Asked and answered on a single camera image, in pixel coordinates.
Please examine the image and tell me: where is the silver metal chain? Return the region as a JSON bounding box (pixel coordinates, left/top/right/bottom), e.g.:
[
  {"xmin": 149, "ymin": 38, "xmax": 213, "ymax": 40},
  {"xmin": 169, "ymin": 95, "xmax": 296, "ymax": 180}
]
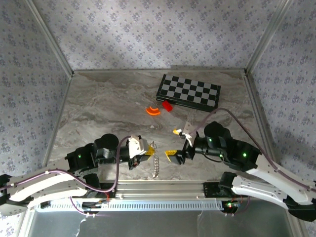
[{"xmin": 150, "ymin": 140, "xmax": 160, "ymax": 179}]

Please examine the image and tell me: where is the orange curved plastic piece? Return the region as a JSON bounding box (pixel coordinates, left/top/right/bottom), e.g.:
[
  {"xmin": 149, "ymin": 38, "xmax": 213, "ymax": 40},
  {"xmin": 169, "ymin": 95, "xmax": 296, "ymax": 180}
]
[{"xmin": 145, "ymin": 105, "xmax": 161, "ymax": 116}]

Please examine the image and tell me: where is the black grey folding chessboard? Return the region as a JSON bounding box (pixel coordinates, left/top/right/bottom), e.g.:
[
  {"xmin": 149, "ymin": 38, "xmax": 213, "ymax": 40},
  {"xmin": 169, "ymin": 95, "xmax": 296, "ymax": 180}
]
[{"xmin": 156, "ymin": 74, "xmax": 222, "ymax": 114}]

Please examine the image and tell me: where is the grey metal sheet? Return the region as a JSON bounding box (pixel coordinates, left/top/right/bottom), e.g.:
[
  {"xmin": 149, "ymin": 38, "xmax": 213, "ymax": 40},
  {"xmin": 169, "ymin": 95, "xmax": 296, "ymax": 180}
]
[{"xmin": 27, "ymin": 212, "xmax": 294, "ymax": 237}]

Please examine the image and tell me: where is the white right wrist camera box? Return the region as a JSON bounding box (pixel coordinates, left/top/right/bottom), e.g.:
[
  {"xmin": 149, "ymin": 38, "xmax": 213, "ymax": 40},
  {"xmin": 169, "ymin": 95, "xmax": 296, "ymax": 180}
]
[{"xmin": 181, "ymin": 120, "xmax": 199, "ymax": 142}]

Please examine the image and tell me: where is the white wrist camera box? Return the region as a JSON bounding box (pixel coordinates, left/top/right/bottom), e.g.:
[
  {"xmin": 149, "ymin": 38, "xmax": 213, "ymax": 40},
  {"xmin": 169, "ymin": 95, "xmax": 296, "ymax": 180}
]
[
  {"xmin": 181, "ymin": 120, "xmax": 199, "ymax": 142},
  {"xmin": 127, "ymin": 134, "xmax": 149, "ymax": 159}
]

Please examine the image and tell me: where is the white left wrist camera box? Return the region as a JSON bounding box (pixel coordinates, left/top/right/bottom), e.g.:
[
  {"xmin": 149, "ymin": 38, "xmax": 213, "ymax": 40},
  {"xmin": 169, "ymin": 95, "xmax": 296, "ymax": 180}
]
[{"xmin": 127, "ymin": 134, "xmax": 149, "ymax": 159}]

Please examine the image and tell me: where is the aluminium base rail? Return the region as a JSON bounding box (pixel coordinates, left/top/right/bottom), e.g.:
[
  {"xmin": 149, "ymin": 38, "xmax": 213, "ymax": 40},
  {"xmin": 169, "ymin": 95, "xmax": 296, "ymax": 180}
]
[{"xmin": 37, "ymin": 179, "xmax": 289, "ymax": 202}]

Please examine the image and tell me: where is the white slotted cable duct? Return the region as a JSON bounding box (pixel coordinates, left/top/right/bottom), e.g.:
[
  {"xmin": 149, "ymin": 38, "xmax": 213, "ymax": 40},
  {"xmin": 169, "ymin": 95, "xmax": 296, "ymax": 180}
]
[{"xmin": 34, "ymin": 200, "xmax": 224, "ymax": 212}]

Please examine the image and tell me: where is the aluminium table edge rail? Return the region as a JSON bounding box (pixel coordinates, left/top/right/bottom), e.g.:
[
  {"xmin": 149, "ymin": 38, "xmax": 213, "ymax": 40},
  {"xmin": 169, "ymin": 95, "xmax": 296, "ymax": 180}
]
[
  {"xmin": 243, "ymin": 73, "xmax": 278, "ymax": 163},
  {"xmin": 41, "ymin": 74, "xmax": 75, "ymax": 173}
]

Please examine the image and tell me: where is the aluminium side frame bar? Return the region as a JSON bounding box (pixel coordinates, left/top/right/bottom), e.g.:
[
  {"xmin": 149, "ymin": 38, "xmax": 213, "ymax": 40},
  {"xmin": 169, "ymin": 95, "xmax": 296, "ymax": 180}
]
[
  {"xmin": 17, "ymin": 213, "xmax": 33, "ymax": 237},
  {"xmin": 293, "ymin": 217, "xmax": 309, "ymax": 237}
]

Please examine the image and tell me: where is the aluminium frame post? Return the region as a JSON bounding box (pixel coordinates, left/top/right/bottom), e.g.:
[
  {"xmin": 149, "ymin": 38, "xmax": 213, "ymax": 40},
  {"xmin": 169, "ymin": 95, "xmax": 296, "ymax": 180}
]
[
  {"xmin": 24, "ymin": 0, "xmax": 75, "ymax": 77},
  {"xmin": 245, "ymin": 0, "xmax": 294, "ymax": 75}
]

